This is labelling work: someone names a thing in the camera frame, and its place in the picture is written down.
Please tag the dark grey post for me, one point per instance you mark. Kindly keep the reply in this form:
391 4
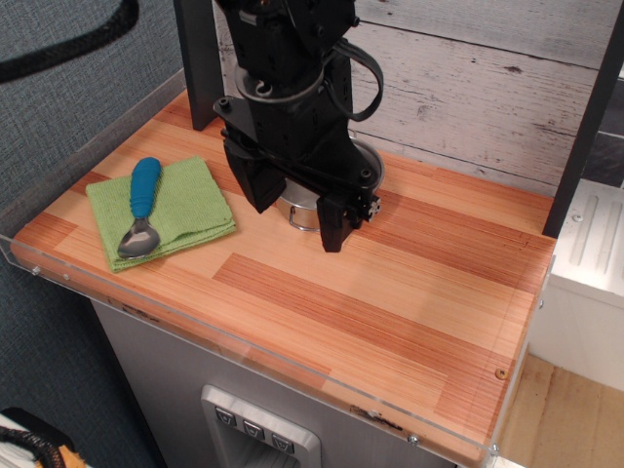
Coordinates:
196 29
588 129

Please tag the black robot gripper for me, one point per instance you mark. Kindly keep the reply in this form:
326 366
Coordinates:
302 135

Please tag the dark grey left post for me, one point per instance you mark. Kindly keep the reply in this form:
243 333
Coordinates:
196 29

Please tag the blue handled metal fork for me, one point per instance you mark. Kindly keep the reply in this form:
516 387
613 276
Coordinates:
142 238

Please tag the stainless steel pot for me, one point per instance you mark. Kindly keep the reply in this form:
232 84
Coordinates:
298 205

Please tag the clear acrylic table guard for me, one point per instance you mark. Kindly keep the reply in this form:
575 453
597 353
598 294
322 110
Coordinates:
418 326

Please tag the silver dispenser button panel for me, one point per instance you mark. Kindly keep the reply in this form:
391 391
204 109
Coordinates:
245 435

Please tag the grey toy fridge cabinet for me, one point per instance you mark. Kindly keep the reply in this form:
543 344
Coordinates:
168 374

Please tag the white plastic appliance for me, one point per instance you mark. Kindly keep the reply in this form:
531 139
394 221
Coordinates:
579 322

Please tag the orange and black object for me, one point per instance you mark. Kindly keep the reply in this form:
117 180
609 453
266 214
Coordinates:
29 441

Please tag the dark grey right post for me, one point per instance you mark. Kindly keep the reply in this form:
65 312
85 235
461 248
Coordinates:
588 129

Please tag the green folded cloth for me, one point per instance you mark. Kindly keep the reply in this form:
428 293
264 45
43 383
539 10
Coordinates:
189 210

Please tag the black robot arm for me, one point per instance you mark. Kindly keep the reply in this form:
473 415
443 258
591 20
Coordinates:
282 42

